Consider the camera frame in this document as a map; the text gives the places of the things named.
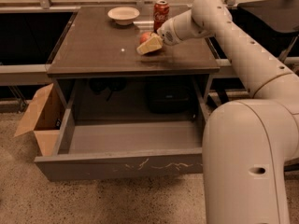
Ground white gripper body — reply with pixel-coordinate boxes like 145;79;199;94
157;17;182;46

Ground red apple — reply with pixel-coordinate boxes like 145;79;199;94
139;32;151;44

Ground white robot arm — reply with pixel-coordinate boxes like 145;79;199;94
137;0;299;224

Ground black bag under counter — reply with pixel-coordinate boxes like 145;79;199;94
145;77;198;115

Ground grey cabinet with counter top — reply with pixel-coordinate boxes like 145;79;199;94
48;7;219;123

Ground black headphones under counter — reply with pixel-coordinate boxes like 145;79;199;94
89;77;127;101

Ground open grey top drawer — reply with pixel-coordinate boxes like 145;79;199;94
34;75;213;182

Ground red cola can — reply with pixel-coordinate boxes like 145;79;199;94
153;0;170;31

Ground white ceramic bowl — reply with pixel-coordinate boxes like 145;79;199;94
107;7;140;25

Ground black rolling stand table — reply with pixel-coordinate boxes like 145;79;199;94
214;0;299;105

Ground open cardboard box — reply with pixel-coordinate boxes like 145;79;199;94
14;84;64;156

